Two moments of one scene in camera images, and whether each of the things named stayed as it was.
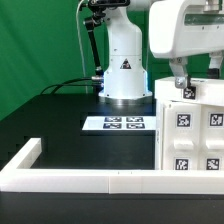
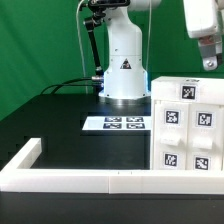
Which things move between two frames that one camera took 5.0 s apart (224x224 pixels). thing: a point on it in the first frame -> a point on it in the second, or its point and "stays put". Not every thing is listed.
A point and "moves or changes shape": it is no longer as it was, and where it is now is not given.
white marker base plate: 121,123 stays put
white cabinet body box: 189,136 stays put
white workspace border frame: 18,176 stays put
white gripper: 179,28 -> 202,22
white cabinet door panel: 182,129 moves or changes shape
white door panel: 211,137 moves or changes shape
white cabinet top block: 205,91 stays put
